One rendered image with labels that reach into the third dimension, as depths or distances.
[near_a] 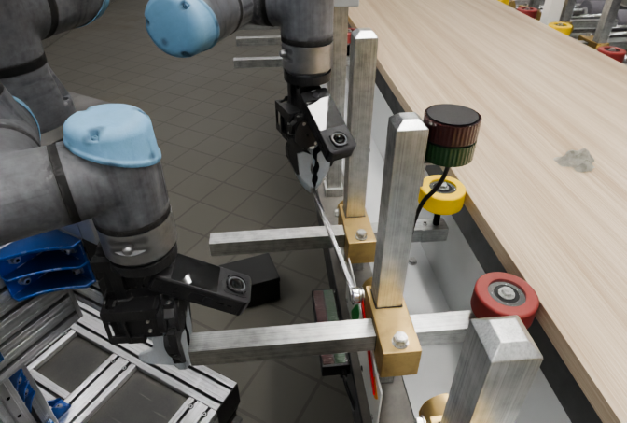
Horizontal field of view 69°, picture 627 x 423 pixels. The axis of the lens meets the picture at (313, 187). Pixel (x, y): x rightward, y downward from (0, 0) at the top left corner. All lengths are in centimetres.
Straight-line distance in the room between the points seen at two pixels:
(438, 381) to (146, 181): 64
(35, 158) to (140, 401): 104
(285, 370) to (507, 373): 134
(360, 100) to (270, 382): 111
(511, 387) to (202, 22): 45
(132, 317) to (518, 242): 55
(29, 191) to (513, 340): 38
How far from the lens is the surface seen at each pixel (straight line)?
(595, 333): 67
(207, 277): 54
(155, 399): 140
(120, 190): 44
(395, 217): 55
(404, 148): 50
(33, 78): 80
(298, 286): 188
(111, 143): 42
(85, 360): 155
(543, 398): 75
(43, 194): 44
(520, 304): 66
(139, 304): 56
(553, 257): 76
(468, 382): 37
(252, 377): 164
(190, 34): 55
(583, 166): 99
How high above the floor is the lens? 135
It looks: 34 degrees down
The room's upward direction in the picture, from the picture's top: straight up
